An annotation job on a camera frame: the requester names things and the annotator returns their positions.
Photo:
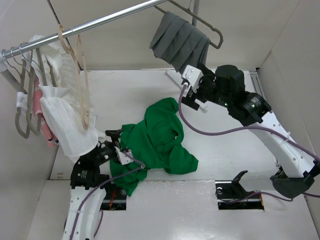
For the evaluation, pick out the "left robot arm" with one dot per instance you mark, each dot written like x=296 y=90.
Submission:
x=91 y=192

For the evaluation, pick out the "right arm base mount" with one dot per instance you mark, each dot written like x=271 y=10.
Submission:
x=231 y=195

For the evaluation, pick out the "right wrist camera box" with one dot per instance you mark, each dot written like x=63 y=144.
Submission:
x=192 y=75

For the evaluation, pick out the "aluminium rail on table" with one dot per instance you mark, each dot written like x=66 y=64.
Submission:
x=256 y=82

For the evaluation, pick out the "green t shirt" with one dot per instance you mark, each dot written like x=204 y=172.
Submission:
x=157 y=142

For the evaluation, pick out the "white rack upright pole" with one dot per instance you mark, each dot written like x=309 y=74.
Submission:
x=9 y=77

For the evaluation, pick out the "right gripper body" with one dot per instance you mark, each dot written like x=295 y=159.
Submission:
x=207 y=90

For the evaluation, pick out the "white garment on rack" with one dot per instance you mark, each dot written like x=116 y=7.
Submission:
x=60 y=104

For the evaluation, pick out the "white rack base foot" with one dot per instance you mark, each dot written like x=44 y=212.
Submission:
x=174 y=76

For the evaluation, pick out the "grey empty hanger inner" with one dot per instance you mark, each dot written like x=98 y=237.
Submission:
x=32 y=119

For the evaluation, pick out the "pink patterned garment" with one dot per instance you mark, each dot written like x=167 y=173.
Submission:
x=50 y=137

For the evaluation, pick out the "grey empty hanger outer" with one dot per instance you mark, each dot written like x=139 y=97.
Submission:
x=21 y=98

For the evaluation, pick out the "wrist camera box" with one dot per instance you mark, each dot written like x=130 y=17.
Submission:
x=122 y=157
x=192 y=75

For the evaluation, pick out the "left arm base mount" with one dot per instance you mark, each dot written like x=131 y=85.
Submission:
x=115 y=199

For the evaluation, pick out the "grey empty hanger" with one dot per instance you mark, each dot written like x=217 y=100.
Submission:
x=21 y=98
x=32 y=119

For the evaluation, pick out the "grey pleated cloth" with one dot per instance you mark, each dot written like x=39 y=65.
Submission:
x=179 y=43

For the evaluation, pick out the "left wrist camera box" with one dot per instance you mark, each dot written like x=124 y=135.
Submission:
x=122 y=157

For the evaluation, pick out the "chrome clothes rail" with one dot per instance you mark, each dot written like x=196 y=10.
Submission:
x=32 y=45

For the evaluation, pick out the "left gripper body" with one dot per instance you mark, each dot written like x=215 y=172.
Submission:
x=107 y=152

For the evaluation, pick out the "beige plastic hanger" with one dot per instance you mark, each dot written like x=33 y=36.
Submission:
x=83 y=85

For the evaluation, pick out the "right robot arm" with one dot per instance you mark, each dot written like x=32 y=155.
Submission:
x=225 y=87

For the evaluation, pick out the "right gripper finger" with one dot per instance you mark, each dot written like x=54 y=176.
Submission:
x=190 y=100
x=202 y=103

